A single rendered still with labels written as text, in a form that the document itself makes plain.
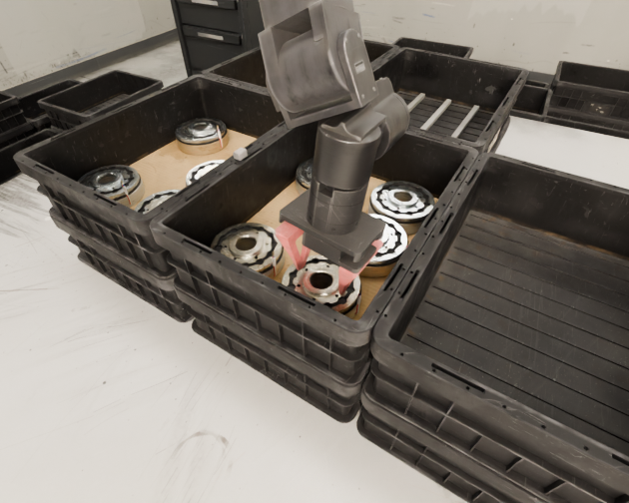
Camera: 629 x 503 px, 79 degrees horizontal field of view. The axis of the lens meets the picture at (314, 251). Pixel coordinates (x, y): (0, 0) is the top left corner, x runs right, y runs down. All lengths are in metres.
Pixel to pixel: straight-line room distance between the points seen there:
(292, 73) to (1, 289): 0.70
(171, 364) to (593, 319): 0.59
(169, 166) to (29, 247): 0.33
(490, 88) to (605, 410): 0.73
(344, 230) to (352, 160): 0.08
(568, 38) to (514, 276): 3.28
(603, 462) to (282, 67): 0.38
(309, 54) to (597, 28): 3.52
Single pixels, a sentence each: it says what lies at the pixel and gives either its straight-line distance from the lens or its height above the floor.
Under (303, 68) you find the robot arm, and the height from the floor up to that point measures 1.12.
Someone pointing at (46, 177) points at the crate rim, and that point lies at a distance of 0.66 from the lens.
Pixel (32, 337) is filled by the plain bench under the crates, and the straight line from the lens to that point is 0.78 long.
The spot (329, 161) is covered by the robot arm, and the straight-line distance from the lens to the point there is 0.35.
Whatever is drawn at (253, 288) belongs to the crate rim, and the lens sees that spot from 0.41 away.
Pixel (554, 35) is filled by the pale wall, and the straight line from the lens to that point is 3.79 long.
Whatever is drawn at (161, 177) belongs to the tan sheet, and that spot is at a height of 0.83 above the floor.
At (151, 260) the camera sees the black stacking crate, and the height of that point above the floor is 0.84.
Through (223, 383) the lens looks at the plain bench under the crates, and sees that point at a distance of 0.60.
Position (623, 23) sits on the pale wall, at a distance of 3.79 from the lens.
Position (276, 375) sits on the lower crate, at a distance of 0.58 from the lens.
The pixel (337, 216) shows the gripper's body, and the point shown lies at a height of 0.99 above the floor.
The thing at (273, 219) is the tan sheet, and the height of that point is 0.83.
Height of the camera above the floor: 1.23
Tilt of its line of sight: 45 degrees down
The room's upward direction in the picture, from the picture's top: straight up
